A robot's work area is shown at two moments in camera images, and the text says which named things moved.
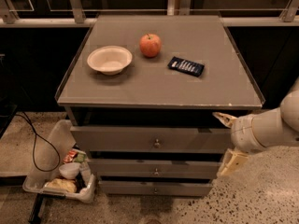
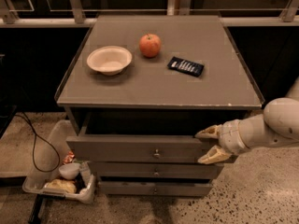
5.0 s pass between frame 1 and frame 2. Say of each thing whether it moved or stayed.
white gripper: moved
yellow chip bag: stayed
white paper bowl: stayed
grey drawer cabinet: stayed
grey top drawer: moved
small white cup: stayed
